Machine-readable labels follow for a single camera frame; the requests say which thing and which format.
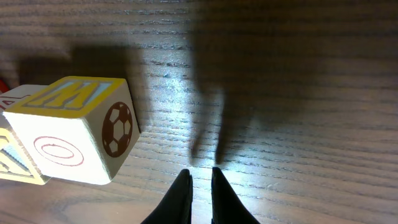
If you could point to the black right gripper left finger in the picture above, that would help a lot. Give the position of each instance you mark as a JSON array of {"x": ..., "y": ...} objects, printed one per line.
[{"x": 176, "y": 205}]

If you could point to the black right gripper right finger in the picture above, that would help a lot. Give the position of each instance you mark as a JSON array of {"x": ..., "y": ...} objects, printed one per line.
[{"x": 226, "y": 206}]

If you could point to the yellow M airplane block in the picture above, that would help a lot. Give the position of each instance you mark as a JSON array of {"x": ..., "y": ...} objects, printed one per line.
[{"x": 78, "y": 128}]

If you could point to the yellow K block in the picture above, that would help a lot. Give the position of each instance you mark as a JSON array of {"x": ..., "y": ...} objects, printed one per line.
[{"x": 16, "y": 163}]

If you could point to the green Z cat block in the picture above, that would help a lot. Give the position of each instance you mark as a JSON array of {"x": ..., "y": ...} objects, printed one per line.
[{"x": 3, "y": 87}]

